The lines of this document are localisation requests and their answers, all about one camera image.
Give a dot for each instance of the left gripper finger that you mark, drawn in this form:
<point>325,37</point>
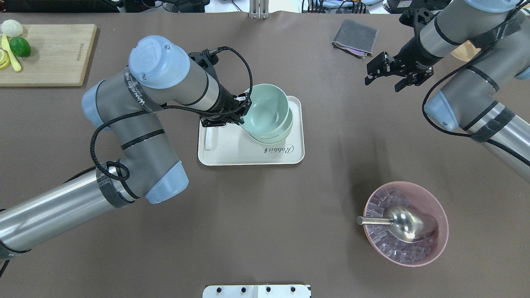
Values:
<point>244,104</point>

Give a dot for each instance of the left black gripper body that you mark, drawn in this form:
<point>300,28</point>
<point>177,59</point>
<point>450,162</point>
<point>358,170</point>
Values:
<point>225,102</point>

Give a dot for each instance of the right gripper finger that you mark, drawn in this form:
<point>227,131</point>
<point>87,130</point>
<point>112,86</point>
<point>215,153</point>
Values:
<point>412,79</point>
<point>379,66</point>

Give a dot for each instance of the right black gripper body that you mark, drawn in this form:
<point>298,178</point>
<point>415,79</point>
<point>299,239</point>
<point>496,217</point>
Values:
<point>415,54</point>

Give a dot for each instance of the green bowl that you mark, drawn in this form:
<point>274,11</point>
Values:
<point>289,121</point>
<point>273,140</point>
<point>268,111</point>

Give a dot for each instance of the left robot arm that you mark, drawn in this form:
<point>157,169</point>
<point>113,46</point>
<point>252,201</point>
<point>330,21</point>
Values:
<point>132,155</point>

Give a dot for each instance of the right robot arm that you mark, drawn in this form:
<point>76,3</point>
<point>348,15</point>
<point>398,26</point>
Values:
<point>464,98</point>

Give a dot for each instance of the white ceramic spoon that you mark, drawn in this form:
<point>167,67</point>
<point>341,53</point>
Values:
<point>208,144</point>

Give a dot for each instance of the grey purple folded cloth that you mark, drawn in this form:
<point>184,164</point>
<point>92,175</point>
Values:
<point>356,38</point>

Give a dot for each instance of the cream rabbit serving tray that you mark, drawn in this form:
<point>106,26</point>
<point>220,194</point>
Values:
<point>233,146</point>

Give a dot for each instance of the green bowl on tray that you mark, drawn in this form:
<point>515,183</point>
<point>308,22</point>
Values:
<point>273,140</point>

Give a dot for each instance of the wooden mug tree stand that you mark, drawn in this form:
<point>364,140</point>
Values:
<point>465,52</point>

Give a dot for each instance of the pink bowl with ice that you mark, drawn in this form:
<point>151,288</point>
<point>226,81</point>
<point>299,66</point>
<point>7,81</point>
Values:
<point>388,246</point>

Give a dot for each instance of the wooden cutting board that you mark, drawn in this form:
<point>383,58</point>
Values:
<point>60,55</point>

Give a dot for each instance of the green lime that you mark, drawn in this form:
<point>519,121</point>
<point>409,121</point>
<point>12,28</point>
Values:
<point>20,47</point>

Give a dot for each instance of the lemon slice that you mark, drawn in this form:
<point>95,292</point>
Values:
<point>4,59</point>

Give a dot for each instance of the white garlic bulb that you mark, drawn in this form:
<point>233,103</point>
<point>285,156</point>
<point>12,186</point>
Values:
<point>12,28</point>

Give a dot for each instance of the yellow plastic knife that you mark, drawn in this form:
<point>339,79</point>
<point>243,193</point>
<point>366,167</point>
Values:
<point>13,60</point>

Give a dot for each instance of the metal frame post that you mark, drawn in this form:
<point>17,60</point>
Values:
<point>259,9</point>

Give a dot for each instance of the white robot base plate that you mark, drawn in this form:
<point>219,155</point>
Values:
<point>258,291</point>

